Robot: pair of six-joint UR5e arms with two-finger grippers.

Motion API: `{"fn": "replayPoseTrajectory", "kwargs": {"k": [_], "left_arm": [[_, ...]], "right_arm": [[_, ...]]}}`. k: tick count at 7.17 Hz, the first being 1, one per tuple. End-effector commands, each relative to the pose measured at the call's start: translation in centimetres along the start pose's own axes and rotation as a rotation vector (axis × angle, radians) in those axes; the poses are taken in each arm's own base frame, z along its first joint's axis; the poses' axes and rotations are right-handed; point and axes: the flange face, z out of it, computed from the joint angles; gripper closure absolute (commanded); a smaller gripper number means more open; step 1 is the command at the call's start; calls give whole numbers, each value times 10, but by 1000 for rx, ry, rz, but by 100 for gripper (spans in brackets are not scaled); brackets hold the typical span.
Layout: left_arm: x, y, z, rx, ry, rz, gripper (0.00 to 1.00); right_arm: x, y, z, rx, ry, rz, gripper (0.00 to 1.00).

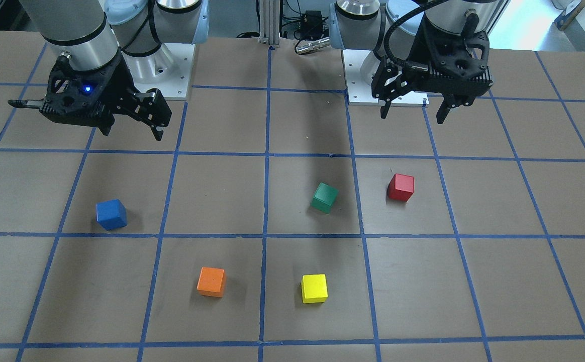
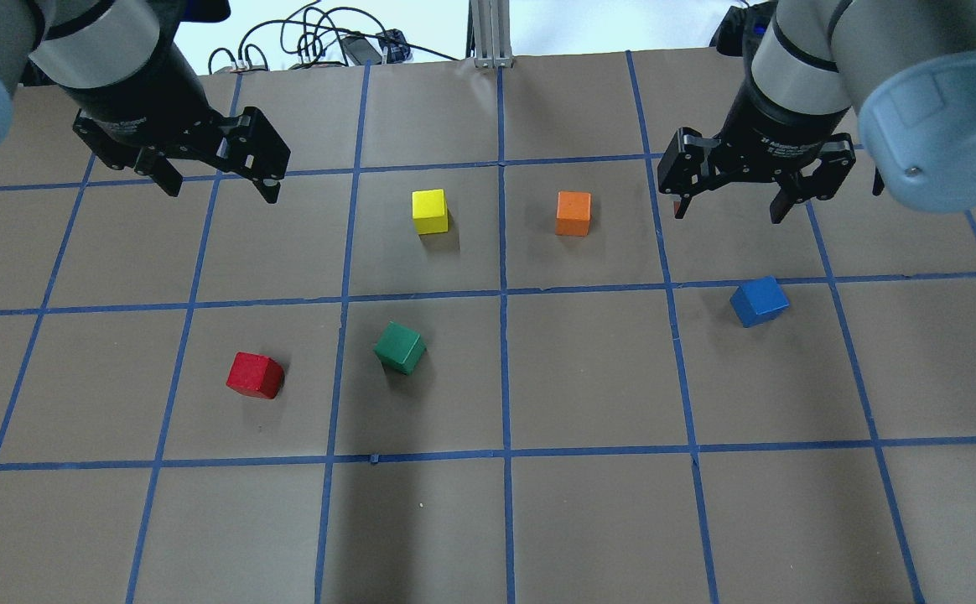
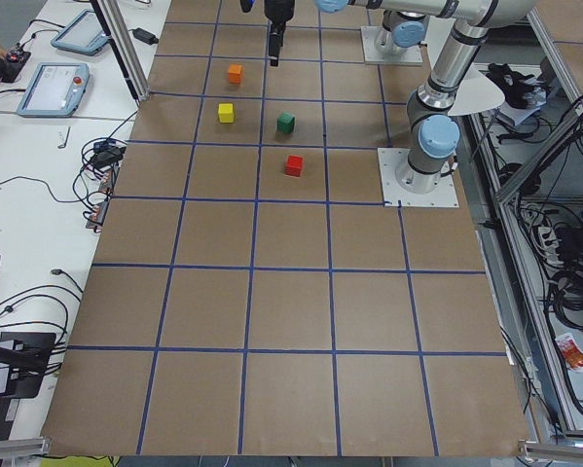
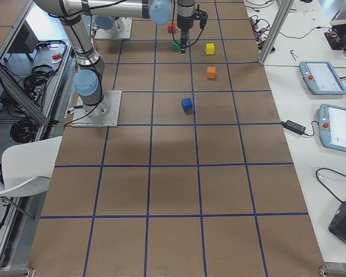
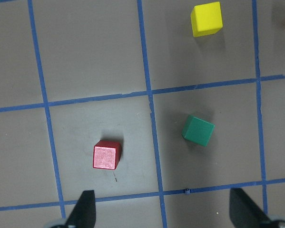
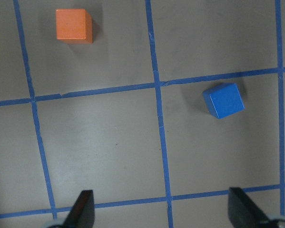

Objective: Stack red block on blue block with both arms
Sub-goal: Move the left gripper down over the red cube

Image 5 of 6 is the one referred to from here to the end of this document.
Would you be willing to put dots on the yellow wooden block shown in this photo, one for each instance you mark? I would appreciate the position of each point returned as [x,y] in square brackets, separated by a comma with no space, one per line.
[206,19]

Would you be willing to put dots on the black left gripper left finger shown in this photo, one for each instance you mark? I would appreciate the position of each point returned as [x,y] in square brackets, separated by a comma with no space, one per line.
[83,214]

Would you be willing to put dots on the green wooden block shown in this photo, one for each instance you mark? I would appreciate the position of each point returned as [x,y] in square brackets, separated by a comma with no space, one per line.
[197,130]

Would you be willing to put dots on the red wooden block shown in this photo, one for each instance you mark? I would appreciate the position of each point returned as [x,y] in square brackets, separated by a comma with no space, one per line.
[106,154]

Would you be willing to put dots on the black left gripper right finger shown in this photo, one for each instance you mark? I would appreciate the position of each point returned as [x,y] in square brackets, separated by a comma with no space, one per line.
[244,212]

